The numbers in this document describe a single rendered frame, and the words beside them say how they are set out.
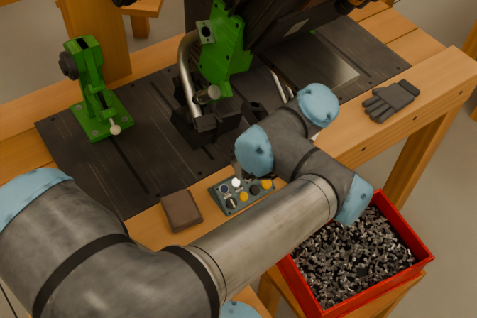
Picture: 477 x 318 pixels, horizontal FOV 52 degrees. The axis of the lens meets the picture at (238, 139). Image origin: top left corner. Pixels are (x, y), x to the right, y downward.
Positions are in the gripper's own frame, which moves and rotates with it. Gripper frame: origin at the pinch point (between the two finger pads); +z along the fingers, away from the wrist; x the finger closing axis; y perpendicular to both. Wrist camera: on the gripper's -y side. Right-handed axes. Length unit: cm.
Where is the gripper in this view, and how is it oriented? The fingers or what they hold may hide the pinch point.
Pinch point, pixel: (237, 162)
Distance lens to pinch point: 110.8
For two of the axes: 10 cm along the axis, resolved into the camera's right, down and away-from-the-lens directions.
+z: -4.0, 3.9, 8.3
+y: 1.2, 9.2, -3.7
